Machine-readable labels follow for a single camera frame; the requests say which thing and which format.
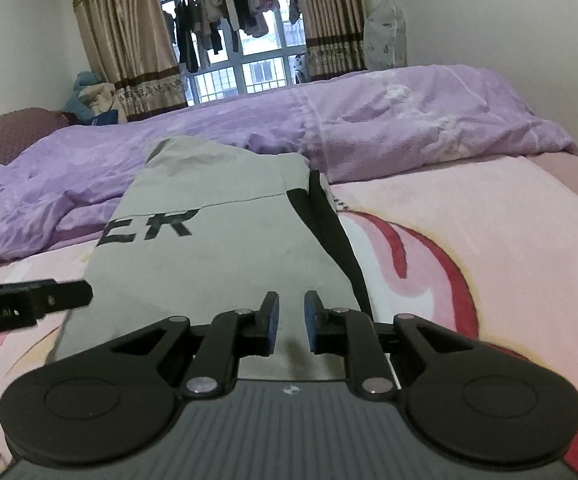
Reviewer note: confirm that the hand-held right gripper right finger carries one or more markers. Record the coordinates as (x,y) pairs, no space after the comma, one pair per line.
(311,322)

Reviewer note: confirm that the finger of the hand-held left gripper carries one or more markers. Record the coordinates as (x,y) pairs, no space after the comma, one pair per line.
(69,294)

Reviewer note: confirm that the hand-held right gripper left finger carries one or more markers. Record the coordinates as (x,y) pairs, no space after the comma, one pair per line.
(270,325)

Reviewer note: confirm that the grey and black jacket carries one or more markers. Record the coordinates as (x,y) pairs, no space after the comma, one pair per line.
(229,260)

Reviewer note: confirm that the pile of clothes by curtain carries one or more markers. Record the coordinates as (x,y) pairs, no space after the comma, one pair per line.
(91,97)

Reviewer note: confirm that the row of hanging clothes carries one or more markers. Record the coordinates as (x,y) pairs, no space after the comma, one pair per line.
(229,10)

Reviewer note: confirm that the pink printed blanket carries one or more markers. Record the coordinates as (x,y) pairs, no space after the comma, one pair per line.
(469,240)

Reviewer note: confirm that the purple duvet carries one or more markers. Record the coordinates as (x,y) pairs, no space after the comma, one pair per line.
(394,120)

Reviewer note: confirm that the barred window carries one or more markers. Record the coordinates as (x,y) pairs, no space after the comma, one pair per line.
(249,72)

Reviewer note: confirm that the beige patterned curtain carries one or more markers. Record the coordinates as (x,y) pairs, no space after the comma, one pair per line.
(331,20)
(119,35)

